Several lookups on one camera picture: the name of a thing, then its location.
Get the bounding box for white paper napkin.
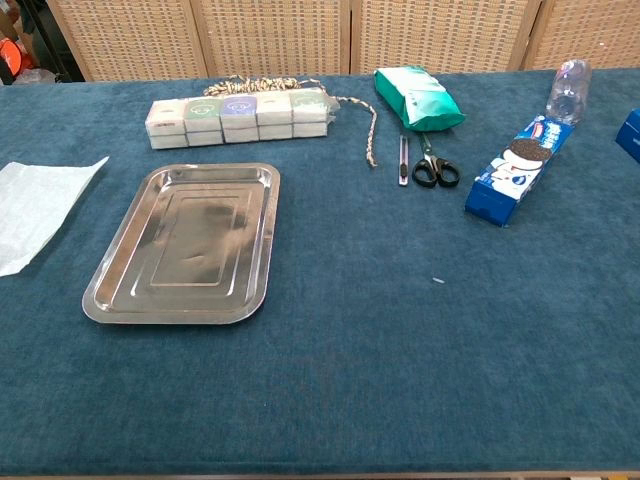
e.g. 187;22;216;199
0;156;110;278

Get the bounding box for stainless steel rectangular tray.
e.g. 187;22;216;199
81;162;282;326

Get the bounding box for slim utility knife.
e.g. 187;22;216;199
398;134;410;187

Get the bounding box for blue table cloth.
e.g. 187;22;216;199
0;68;640;476

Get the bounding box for pocket tissue multipack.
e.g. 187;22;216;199
145;88;337;151

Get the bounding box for green wet wipes pack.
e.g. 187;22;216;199
373;66;467;133

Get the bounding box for long slim blue cookie box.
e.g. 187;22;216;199
464;113;575;229

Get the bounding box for wicker folding screen panel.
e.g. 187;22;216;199
46;0;209;83
349;0;544;75
519;0;640;71
189;0;352;77

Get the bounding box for clear plastic bottle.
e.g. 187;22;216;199
545;58;594;127

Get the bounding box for wide blue cookie box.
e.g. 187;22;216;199
615;108;640;165

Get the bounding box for black tripod stand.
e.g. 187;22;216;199
19;0;86;84

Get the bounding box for orange object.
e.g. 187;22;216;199
0;38;32;76

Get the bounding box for black handled scissors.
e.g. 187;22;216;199
411;132;461;190

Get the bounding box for beige braided rope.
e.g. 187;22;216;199
203;74;380;169

